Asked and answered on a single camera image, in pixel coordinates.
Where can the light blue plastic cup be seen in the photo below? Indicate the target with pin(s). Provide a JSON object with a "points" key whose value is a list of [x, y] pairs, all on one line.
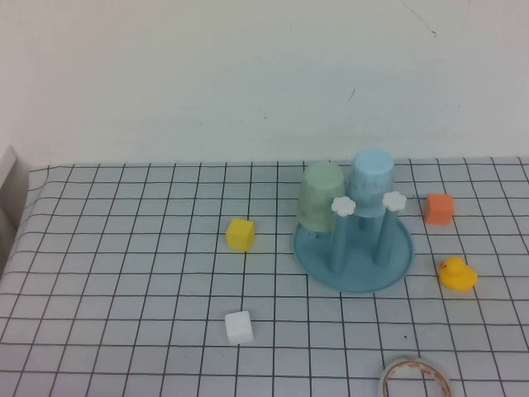
{"points": [[371, 182]]}

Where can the white cube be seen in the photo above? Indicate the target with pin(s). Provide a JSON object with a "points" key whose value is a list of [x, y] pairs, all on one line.
{"points": [[238, 328]]}

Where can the clear tape roll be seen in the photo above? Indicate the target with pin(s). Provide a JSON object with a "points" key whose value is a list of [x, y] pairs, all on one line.
{"points": [[413, 364]]}

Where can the blue cup stand with pegs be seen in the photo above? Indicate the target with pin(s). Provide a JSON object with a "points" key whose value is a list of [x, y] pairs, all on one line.
{"points": [[359, 269]]}

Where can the yellow rubber duck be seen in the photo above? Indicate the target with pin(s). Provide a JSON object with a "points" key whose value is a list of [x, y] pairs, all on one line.
{"points": [[457, 277]]}

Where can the orange cube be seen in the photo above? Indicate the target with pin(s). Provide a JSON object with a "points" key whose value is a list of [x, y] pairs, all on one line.
{"points": [[439, 209]]}

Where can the yellow cube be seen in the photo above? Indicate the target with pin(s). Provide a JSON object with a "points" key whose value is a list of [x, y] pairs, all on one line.
{"points": [[239, 235]]}

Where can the grey white side ledge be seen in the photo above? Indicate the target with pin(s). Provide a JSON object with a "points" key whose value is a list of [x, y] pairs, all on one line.
{"points": [[10, 186]]}

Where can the checkered grid tablecloth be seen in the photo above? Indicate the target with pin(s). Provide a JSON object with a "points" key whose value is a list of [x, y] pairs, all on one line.
{"points": [[124, 269]]}

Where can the green plastic cup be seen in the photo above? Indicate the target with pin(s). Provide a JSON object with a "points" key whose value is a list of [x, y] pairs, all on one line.
{"points": [[318, 194]]}

